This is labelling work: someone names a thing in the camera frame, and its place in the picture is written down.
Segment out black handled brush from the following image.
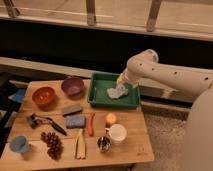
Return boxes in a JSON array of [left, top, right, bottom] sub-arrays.
[[26, 114, 67, 135]]

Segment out green plastic tray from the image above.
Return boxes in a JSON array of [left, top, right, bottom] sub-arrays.
[[88, 72, 140, 109]]

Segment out blue sponge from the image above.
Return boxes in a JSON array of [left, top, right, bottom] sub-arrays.
[[66, 115, 86, 129]]

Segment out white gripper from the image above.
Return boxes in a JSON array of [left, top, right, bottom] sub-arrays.
[[116, 69, 141, 88]]

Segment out blue plastic cup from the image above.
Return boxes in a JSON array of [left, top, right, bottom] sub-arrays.
[[9, 136, 30, 154]]

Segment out purple bowl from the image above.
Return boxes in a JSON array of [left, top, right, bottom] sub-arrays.
[[61, 76, 84, 96]]

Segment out orange bowl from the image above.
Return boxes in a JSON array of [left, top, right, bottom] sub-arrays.
[[32, 86, 56, 107]]

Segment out wooden table board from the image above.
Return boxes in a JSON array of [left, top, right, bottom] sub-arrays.
[[0, 80, 154, 171]]

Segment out orange carrot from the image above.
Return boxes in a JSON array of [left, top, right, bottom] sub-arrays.
[[87, 113, 95, 136]]

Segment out blue cloth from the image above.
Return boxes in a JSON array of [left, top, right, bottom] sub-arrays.
[[10, 88, 26, 103]]

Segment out white mug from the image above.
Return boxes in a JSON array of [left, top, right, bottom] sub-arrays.
[[106, 124, 127, 144]]

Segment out small metal cup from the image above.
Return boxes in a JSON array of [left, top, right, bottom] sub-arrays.
[[97, 136, 111, 153]]

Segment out yellow banana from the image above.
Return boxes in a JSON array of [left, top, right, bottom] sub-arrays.
[[75, 129, 86, 159]]

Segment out white towel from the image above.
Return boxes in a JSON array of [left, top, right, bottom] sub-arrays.
[[107, 84, 128, 99]]

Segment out small orange fruit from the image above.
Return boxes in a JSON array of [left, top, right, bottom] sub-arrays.
[[105, 113, 117, 126]]

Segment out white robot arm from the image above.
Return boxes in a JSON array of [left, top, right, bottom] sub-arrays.
[[117, 49, 213, 171]]

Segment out bunch of dark grapes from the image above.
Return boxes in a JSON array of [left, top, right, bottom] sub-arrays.
[[40, 132, 63, 160]]

